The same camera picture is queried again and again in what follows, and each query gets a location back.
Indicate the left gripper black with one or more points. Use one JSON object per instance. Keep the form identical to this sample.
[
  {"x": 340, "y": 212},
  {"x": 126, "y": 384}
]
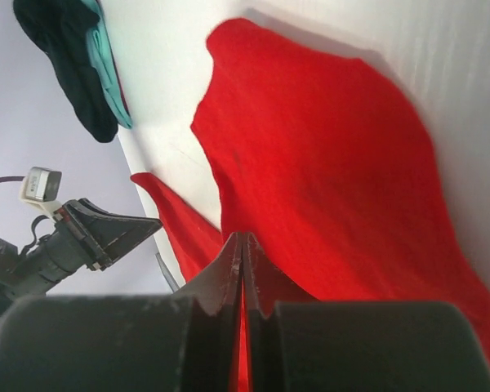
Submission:
[{"x": 84, "y": 235}]

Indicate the folded teal t shirt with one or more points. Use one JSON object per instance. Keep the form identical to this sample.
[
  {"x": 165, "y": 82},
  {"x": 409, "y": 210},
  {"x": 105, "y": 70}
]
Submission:
[{"x": 102, "y": 60}]

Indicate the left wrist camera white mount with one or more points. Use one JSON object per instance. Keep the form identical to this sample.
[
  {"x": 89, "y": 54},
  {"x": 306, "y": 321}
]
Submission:
[{"x": 40, "y": 188}]

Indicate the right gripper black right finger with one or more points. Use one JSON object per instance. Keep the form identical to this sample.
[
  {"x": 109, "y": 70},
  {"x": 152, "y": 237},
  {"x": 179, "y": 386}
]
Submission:
[{"x": 298, "y": 343}]

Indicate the red t shirt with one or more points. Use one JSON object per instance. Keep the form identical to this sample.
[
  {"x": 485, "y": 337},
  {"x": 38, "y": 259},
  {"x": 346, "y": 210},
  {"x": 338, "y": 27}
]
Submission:
[{"x": 329, "y": 165}]

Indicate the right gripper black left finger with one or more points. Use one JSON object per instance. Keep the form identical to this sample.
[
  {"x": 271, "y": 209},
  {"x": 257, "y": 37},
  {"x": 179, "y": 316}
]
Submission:
[{"x": 186, "y": 341}]

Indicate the folded black flower t shirt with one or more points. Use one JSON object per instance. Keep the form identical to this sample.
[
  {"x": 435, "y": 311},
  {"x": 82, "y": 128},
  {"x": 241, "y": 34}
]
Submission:
[{"x": 59, "y": 29}]

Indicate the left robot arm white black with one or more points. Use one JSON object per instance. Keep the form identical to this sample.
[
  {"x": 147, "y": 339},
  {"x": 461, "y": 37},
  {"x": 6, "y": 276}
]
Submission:
[{"x": 10, "y": 287}]

